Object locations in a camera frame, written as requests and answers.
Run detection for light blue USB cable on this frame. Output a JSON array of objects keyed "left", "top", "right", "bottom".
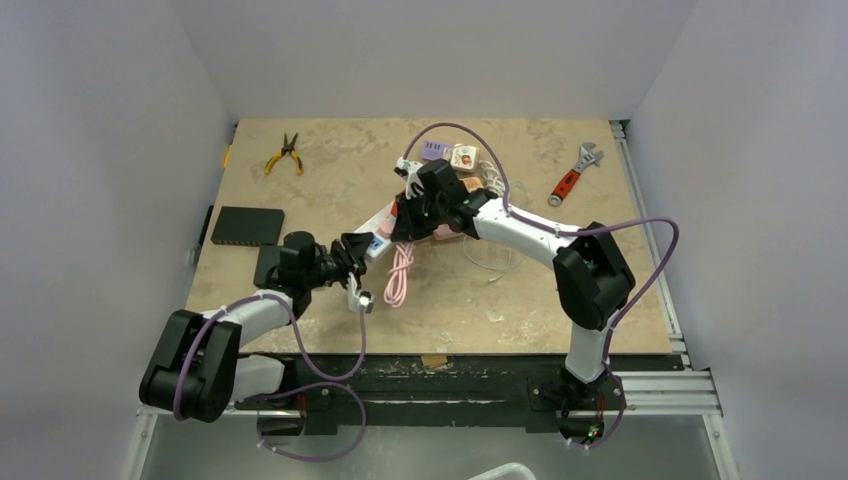
[{"left": 461, "top": 180, "right": 535, "bottom": 285}]

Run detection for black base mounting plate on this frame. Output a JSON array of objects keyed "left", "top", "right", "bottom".
[{"left": 234, "top": 354, "right": 684, "bottom": 437}]

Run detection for pink coiled power cord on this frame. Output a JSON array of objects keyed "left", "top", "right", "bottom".
[{"left": 383, "top": 239, "right": 417, "bottom": 309}]

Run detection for black box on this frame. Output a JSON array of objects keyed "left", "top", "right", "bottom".
[
  {"left": 211, "top": 206, "right": 285, "bottom": 247},
  {"left": 253, "top": 245, "right": 281, "bottom": 289}
]

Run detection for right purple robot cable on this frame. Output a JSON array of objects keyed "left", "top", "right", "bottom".
[{"left": 401, "top": 122, "right": 682, "bottom": 451}]

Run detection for yellow black needle-nose pliers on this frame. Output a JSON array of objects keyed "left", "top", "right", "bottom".
[{"left": 263, "top": 133, "right": 304, "bottom": 176}]

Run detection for orange cube adapter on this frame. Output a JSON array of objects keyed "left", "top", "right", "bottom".
[{"left": 461, "top": 176, "right": 484, "bottom": 193}]

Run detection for white coiled power cord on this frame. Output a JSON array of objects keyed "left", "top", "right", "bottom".
[{"left": 478, "top": 158, "right": 508, "bottom": 195}]

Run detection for aluminium frame rail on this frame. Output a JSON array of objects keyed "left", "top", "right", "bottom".
[{"left": 137, "top": 370, "right": 723, "bottom": 417}]

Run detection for white power strip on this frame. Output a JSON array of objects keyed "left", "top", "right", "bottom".
[{"left": 355, "top": 201, "right": 397, "bottom": 262}]

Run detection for red handled adjustable wrench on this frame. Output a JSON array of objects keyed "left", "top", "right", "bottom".
[{"left": 548, "top": 142, "right": 604, "bottom": 207}]

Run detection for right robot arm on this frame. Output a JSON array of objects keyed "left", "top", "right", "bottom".
[{"left": 390, "top": 158, "right": 635, "bottom": 407}]

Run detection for purple socket base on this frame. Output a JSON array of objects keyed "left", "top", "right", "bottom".
[{"left": 420, "top": 140, "right": 454, "bottom": 161}]

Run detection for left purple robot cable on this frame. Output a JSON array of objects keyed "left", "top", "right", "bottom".
[{"left": 172, "top": 293, "right": 368, "bottom": 463}]

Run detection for white cube adapter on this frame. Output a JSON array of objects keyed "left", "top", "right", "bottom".
[{"left": 449, "top": 144, "right": 479, "bottom": 173}]

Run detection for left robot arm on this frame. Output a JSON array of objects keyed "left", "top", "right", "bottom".
[{"left": 139, "top": 231, "right": 374, "bottom": 423}]

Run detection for pink power strip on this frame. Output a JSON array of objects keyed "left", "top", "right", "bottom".
[{"left": 432, "top": 224, "right": 463, "bottom": 241}]

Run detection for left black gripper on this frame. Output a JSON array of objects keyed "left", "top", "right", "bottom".
[{"left": 303, "top": 233, "right": 371, "bottom": 292}]

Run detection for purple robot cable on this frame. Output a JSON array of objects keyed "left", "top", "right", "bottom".
[
  {"left": 401, "top": 122, "right": 682, "bottom": 451},
  {"left": 172, "top": 293, "right": 368, "bottom": 463}
]

